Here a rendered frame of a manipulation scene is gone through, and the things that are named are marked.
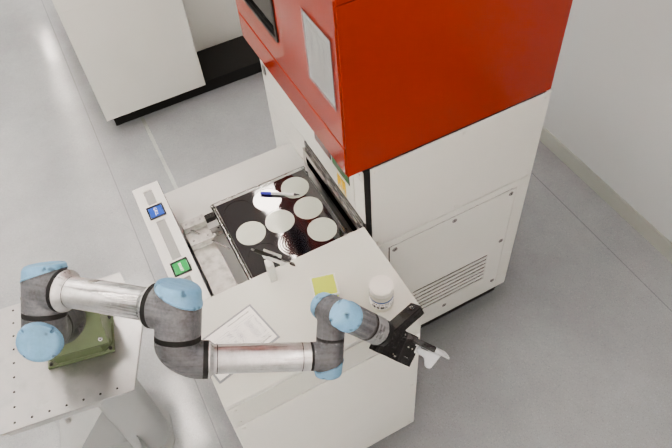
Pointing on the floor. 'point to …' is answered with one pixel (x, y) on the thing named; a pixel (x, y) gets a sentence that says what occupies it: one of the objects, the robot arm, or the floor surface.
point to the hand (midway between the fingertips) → (431, 347)
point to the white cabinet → (341, 409)
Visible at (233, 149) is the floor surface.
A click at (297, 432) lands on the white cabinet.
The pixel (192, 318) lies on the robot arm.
